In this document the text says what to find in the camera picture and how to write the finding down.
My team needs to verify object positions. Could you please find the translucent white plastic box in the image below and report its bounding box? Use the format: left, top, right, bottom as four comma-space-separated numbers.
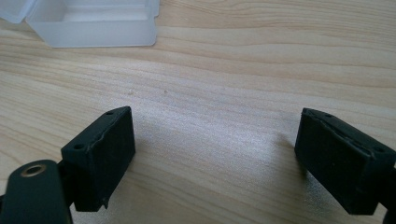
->
0, 0, 161, 49

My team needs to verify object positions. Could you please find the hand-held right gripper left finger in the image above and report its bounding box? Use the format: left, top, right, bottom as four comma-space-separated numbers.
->
57, 105, 136, 213

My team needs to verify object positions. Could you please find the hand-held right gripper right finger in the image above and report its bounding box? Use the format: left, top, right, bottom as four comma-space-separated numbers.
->
294, 107, 396, 216

